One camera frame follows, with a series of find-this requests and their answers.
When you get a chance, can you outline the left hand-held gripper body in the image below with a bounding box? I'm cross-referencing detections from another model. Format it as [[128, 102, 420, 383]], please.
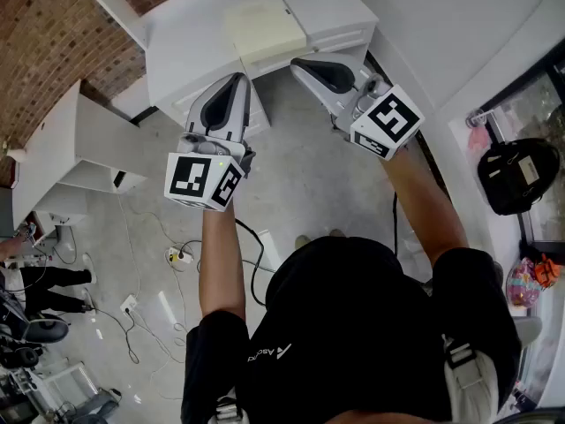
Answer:
[[164, 131, 257, 213]]

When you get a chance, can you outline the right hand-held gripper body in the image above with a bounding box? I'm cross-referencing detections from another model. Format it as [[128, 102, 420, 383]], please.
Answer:
[[333, 74, 426, 162]]

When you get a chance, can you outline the cream plastic panel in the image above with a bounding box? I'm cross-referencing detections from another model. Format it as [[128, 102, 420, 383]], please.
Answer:
[[223, 0, 309, 68]]

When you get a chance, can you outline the white wall shelf panel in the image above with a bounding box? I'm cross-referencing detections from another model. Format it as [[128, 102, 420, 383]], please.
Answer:
[[70, 0, 154, 55]]

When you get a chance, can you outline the person's right forearm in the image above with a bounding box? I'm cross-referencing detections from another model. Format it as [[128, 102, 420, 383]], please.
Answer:
[[380, 146, 469, 264]]

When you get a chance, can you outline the person's left forearm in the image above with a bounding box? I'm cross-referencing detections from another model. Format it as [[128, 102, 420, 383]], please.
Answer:
[[198, 205, 248, 322]]

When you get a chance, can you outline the pink cloth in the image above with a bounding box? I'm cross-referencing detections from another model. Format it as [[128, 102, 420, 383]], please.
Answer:
[[466, 121, 492, 152]]

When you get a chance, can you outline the black backpack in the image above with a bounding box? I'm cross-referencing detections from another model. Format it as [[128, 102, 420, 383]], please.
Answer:
[[476, 137, 561, 216]]

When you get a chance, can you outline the small white plant pot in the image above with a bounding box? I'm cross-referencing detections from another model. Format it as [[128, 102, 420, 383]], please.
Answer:
[[3, 141, 28, 162]]

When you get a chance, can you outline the person's black shirt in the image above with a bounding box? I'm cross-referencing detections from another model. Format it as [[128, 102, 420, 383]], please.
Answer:
[[180, 235, 524, 424]]

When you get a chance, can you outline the black office chair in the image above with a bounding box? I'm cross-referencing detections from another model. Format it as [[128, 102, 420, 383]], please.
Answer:
[[0, 314, 72, 370]]

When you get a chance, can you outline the colourful patterned bag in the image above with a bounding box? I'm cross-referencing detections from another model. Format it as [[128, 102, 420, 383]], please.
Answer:
[[505, 256, 544, 311]]

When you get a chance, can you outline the orange pouch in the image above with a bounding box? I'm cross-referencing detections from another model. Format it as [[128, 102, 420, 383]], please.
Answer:
[[533, 254, 561, 289]]

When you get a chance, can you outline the white cross-body bag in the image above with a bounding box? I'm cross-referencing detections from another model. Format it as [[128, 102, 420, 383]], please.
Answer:
[[441, 333, 502, 424]]

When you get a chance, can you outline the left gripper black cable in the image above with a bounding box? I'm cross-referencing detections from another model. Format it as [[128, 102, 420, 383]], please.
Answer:
[[233, 217, 277, 307]]

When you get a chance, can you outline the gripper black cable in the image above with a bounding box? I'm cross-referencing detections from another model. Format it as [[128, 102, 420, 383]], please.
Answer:
[[233, 217, 277, 307], [391, 192, 401, 255]]

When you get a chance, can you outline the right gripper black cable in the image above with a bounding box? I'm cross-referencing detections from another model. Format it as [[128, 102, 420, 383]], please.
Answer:
[[391, 192, 401, 255]]

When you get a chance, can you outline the black floor cable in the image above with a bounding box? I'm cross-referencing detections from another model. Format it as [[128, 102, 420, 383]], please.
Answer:
[[94, 307, 142, 366]]

